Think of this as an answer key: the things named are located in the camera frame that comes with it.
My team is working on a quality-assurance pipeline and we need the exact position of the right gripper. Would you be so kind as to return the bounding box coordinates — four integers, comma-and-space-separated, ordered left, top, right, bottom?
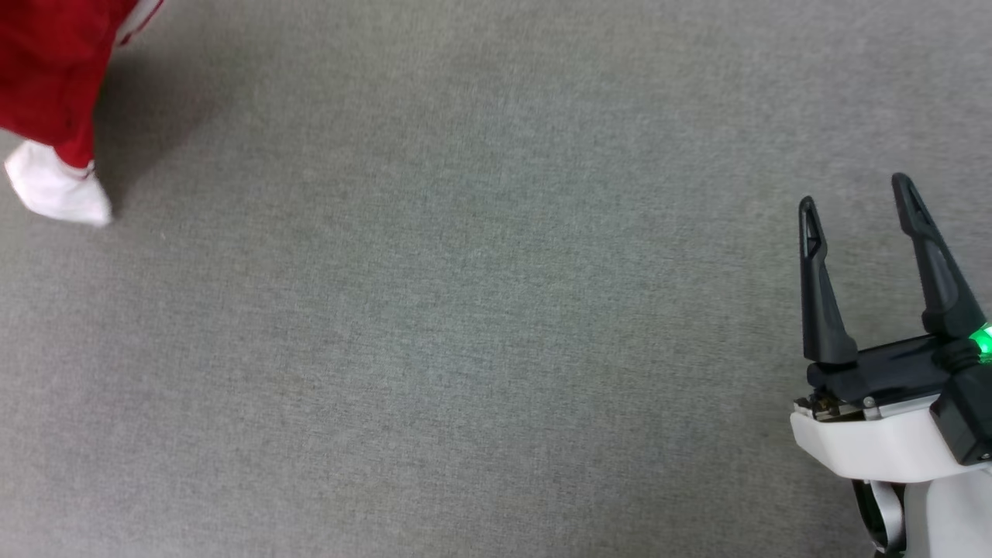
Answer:
790, 172, 992, 483

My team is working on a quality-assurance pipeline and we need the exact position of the red and white shirt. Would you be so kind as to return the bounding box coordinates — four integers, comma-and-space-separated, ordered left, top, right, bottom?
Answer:
0, 0, 166, 227

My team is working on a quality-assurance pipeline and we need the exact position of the grey fabric sofa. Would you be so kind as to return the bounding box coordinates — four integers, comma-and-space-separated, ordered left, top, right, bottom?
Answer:
0, 0, 992, 558

